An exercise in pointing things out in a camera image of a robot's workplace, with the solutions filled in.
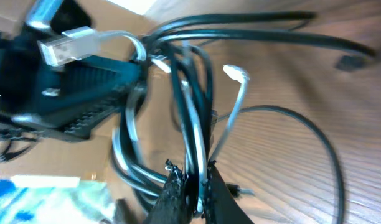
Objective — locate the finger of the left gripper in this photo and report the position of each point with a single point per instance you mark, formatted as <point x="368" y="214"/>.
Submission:
<point x="70" y="103"/>

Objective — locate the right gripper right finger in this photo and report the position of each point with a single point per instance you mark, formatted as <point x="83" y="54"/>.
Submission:
<point x="220" y="206"/>

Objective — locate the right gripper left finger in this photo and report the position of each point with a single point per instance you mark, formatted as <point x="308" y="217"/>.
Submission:
<point x="171" y="206"/>

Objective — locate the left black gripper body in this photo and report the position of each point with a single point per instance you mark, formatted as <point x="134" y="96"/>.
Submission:
<point x="44" y="37"/>

